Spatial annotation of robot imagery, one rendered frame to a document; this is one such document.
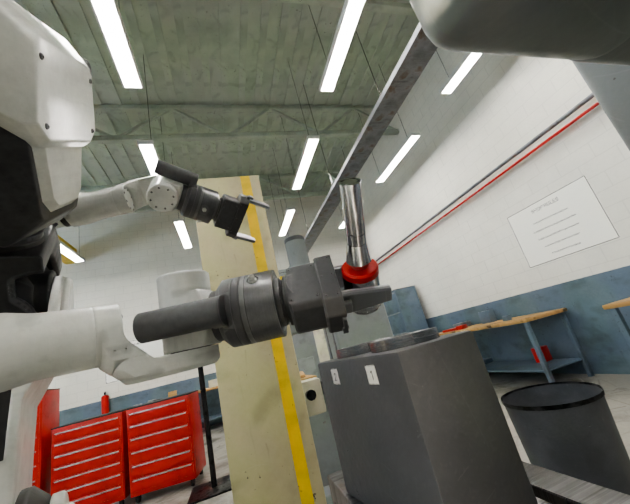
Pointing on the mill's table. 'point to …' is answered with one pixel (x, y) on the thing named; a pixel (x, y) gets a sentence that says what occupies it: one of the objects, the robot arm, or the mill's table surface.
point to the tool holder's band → (360, 273)
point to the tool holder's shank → (354, 224)
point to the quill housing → (532, 26)
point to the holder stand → (422, 423)
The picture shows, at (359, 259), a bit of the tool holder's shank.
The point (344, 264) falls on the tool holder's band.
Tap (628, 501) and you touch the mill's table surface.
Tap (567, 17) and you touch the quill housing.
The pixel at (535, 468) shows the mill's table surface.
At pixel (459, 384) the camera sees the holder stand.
